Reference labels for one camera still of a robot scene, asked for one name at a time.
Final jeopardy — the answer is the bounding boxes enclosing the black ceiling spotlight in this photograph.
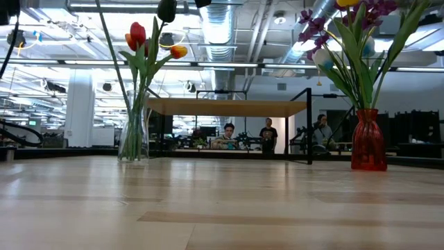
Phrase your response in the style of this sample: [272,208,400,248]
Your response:
[159,32,176,49]
[6,29,27,49]

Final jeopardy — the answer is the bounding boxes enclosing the clear glass vase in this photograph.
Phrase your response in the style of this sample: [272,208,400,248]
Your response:
[117,90,151,163]

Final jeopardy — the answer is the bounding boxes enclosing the black tulip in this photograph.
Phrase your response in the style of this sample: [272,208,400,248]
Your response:
[94,0,135,160]
[148,0,178,160]

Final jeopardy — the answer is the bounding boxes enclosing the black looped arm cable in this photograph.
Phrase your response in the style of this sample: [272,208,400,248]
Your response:
[0,119,44,149]

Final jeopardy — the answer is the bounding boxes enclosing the person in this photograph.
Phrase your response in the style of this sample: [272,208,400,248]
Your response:
[311,113,336,147]
[259,117,278,154]
[213,122,240,150]

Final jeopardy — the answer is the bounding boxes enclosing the orange tulip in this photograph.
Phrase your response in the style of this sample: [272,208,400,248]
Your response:
[119,33,139,160]

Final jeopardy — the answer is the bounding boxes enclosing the grey metal block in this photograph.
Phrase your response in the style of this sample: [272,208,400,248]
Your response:
[0,145,17,163]

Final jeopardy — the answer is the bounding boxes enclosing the red glass vase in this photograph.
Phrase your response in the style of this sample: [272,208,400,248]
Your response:
[350,108,388,172]

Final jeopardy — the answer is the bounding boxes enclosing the pale blue tulip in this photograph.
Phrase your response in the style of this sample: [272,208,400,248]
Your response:
[362,36,377,58]

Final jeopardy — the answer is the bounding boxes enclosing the purple artificial flower bunch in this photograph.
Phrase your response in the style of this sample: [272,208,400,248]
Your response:
[298,0,398,112]

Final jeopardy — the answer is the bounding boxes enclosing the white round column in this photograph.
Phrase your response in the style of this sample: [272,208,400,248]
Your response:
[65,69,95,147]

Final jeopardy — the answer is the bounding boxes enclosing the yellow and red tulip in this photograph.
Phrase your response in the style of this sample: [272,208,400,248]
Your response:
[138,45,188,160]

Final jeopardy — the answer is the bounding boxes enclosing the silver ventilation duct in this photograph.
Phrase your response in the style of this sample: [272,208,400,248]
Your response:
[199,0,240,91]

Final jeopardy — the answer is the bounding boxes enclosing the black aluminium table frame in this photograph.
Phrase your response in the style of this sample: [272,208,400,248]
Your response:
[0,147,444,171]

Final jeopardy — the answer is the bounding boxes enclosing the black hanging cable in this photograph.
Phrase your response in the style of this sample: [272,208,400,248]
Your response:
[0,15,20,79]

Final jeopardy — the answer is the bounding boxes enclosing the black partition panels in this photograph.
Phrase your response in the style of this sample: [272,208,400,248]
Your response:
[393,110,442,159]

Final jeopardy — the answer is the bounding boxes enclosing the wooden shelf with black legs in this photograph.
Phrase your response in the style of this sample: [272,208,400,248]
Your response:
[138,84,314,166]

